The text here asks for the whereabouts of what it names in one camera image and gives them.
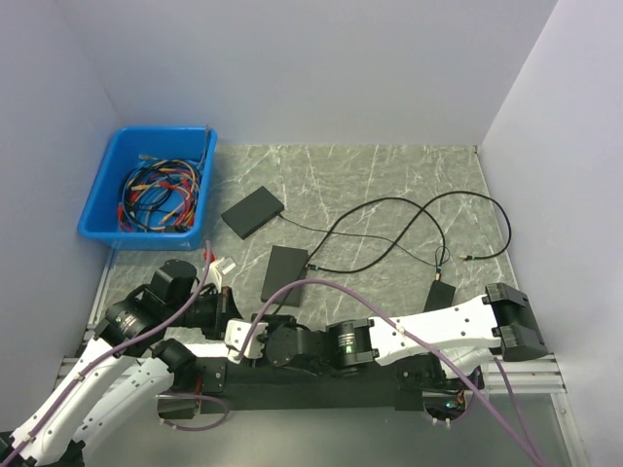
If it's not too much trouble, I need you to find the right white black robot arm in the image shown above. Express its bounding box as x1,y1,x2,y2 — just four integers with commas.
227,279,549,388

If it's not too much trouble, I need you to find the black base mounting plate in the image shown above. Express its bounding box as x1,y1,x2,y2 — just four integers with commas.
178,354,468,420

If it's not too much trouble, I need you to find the black power adapter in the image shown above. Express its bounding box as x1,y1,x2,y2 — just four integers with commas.
422,280,456,312

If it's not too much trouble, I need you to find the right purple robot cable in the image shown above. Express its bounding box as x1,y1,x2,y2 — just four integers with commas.
250,279,551,467

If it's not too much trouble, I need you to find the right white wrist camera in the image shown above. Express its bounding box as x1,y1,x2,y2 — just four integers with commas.
224,319,268,364

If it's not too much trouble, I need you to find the aluminium rail frame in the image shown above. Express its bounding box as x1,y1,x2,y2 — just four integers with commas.
28,140,593,467

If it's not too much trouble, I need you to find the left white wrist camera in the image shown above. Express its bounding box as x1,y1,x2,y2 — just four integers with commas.
201,241,237,292

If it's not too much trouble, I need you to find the bundle of coloured cables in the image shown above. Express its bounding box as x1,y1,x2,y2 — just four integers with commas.
115,153,205,234

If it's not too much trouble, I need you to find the black network switch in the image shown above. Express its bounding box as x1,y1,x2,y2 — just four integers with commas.
260,245,308,303
221,186,284,239

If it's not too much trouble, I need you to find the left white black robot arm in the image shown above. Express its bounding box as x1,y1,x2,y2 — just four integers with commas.
1,258,238,466

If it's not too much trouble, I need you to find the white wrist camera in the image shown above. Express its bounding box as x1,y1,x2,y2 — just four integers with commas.
224,319,268,364
201,241,237,292

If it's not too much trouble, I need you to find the blue plastic bin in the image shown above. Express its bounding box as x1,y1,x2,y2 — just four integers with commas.
78,126,218,251

